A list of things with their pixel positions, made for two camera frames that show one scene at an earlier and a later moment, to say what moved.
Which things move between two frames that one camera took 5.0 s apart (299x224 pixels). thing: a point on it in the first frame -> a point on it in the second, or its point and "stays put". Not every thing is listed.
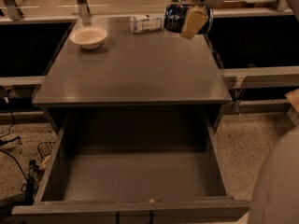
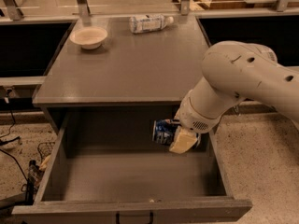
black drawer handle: x=135 y=214 stays put
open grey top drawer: x=136 y=169 stays put
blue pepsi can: x=175 y=18 -> x=163 y=130
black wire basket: x=44 y=149 stays put
